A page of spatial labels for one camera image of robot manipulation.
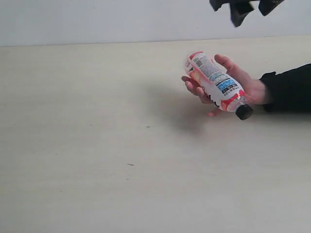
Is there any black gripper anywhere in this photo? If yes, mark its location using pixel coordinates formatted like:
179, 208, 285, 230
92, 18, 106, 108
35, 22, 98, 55
209, 0, 284, 27

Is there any pink peach label bottle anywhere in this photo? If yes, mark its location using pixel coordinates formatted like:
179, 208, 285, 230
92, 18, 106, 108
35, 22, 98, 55
184, 51, 253, 120

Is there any forearm in black sleeve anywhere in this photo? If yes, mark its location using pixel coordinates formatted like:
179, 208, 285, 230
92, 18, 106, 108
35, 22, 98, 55
260, 64, 311, 113

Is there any person's open bare hand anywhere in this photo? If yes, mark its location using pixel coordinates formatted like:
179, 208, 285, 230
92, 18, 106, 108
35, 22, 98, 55
181, 53, 273, 117

